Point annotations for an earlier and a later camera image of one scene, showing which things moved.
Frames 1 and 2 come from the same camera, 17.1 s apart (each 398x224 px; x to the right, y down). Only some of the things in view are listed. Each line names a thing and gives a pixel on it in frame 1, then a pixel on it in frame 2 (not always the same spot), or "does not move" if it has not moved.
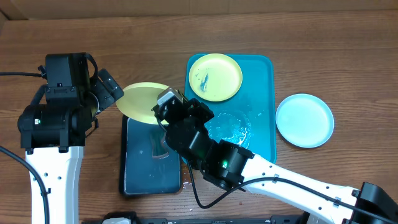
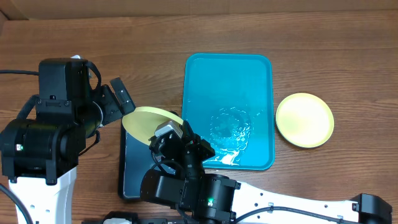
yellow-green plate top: [215, 77] → [142, 122]
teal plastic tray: [248, 119] does not move
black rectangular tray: [148, 165] does not move
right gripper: [201, 108] → [201, 145]
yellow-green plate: [137, 101] → [305, 120]
